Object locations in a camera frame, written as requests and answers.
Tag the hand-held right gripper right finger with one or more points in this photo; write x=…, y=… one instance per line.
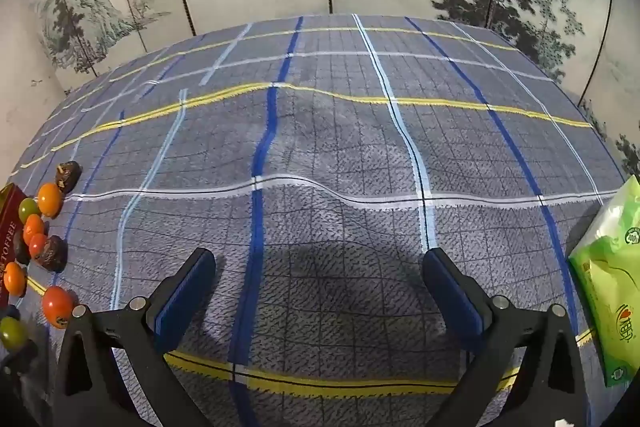
x=452, y=294

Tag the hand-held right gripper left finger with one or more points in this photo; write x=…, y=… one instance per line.
x=181, y=299

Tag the large red cherry tomato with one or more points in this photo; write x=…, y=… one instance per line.
x=56, y=305

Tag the red and gold tin box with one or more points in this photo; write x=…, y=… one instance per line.
x=7, y=209

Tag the green cherry tomato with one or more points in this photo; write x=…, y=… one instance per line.
x=27, y=208
x=12, y=333

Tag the green tissue packet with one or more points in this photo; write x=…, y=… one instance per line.
x=610, y=287

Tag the small red cherry tomato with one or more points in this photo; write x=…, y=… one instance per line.
x=37, y=245

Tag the orange cherry tomato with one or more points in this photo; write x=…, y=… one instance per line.
x=50, y=199
x=14, y=279
x=33, y=226

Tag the plaid grey blue blanket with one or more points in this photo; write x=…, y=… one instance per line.
x=325, y=147

